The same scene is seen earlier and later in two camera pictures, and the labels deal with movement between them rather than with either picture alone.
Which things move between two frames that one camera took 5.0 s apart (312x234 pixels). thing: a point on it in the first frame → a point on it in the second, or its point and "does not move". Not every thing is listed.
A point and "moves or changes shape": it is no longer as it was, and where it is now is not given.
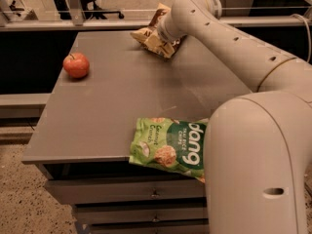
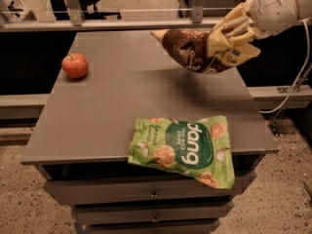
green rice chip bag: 171,144 does not move
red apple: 76,65 does not move
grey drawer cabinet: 81,140 does not move
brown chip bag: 150,40 moves or changes shape
